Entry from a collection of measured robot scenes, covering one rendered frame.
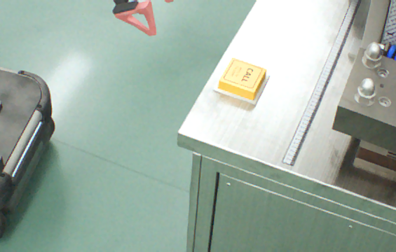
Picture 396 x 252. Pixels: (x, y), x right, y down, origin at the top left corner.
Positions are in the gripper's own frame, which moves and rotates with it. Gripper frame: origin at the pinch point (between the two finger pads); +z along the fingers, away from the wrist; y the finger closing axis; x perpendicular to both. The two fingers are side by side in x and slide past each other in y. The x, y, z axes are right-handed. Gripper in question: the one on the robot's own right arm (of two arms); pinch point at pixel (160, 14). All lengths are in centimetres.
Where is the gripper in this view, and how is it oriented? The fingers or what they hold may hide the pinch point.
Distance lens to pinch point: 138.4
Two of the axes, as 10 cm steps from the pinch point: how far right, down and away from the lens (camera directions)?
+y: 2.8, -7.1, 6.5
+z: 4.3, 6.9, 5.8
